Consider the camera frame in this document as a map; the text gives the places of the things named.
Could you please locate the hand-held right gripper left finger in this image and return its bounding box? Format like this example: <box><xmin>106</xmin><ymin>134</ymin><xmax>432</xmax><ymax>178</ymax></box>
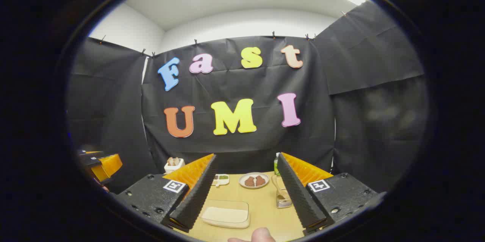
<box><xmin>116</xmin><ymin>154</ymin><xmax>218</xmax><ymax>234</ymax></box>

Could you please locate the black backdrop cloth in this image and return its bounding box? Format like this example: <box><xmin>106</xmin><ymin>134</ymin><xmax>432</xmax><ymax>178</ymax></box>
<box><xmin>66</xmin><ymin>2</ymin><xmax>429</xmax><ymax>195</ymax></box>

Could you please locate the wooden spoon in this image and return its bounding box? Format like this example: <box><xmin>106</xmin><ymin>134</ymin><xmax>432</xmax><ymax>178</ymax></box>
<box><xmin>271</xmin><ymin>174</ymin><xmax>288</xmax><ymax>201</ymax></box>

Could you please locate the white round plate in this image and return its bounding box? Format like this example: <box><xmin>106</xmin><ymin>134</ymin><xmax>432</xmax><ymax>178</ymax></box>
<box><xmin>239</xmin><ymin>172</ymin><xmax>270</xmax><ymax>189</ymax></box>

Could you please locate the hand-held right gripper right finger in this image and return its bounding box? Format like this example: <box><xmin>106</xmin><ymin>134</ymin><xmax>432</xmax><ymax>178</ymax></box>
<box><xmin>277</xmin><ymin>152</ymin><xmax>379</xmax><ymax>235</ymax></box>

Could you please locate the metal wire chopstick holder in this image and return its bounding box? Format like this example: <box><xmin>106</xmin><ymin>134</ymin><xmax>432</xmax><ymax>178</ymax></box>
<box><xmin>276</xmin><ymin>189</ymin><xmax>293</xmax><ymax>209</ymax></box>

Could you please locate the clear box of rice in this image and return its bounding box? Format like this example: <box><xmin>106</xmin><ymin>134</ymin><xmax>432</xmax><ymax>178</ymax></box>
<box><xmin>201</xmin><ymin>200</ymin><xmax>250</xmax><ymax>229</ymax></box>

